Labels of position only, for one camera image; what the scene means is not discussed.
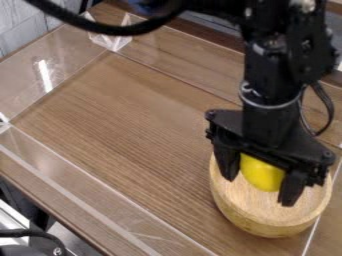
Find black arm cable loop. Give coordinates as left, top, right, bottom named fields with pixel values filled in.
left=24, top=0, right=189, bottom=37

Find black cable lower left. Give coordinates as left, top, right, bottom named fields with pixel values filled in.
left=0, top=229, right=66, bottom=256

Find clear acrylic corner bracket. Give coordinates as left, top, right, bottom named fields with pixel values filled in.
left=83, top=12, right=132, bottom=52

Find yellow lemon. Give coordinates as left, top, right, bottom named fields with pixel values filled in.
left=241, top=154, right=285, bottom=192

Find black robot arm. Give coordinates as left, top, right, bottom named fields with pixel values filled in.
left=128, top=0, right=338, bottom=207

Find small black wrist cable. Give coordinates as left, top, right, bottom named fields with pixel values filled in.
left=299, top=81, right=337, bottom=137

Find light wooden bowl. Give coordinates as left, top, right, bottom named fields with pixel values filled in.
left=210, top=156, right=333, bottom=238

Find clear acrylic enclosure walls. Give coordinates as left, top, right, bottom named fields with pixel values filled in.
left=0, top=20, right=342, bottom=256

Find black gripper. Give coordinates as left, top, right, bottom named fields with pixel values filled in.
left=206, top=82, right=335, bottom=207

